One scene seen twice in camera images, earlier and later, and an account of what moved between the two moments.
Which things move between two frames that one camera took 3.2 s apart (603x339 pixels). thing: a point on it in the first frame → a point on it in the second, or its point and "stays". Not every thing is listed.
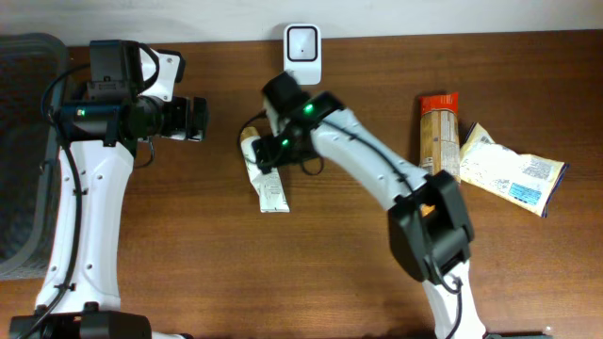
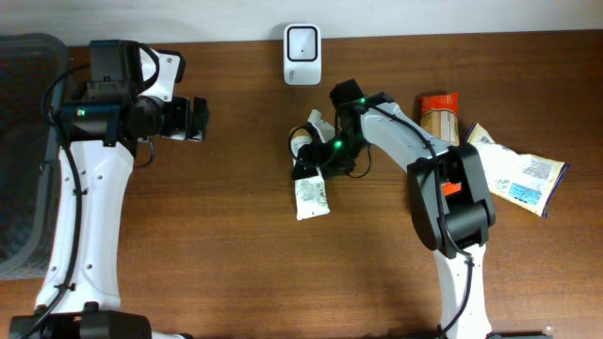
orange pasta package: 440,137 stays
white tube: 268,187 → 310,193
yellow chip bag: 528,182 stays
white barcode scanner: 302,52 stays
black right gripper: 279,155 → 317,147
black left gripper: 182,116 stays
